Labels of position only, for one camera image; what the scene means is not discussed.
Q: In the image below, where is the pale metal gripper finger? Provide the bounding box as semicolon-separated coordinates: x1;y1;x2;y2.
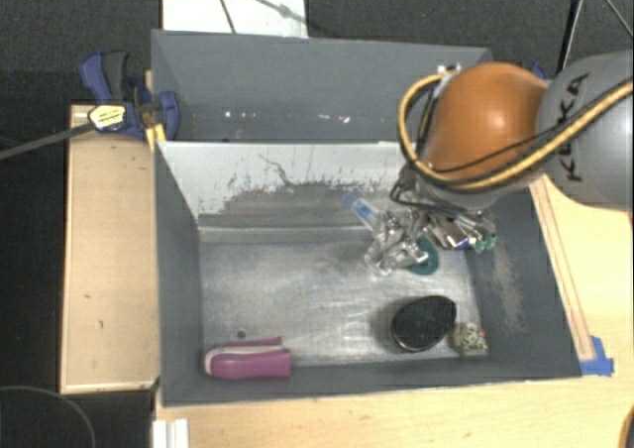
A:
394;242;431;271
364;239;399;277

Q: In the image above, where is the dark green round disc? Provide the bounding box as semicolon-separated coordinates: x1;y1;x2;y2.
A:
405;236;441;277

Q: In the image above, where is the clear tube with blue cap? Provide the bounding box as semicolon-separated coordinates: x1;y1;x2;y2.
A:
341;190;376;229

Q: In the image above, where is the black oval flat object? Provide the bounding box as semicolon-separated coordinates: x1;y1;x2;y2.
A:
389;294;458;354

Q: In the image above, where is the grey metal bin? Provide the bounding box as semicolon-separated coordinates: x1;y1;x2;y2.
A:
148;28;584;407

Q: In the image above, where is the pale speckled small lump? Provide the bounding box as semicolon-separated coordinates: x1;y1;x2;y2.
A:
452;320;489;356

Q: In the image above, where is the purple and white folded case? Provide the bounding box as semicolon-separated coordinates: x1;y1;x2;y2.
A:
199;335;293;381

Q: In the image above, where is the pale wood flat board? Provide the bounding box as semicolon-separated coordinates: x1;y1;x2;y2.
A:
58;103;162;395

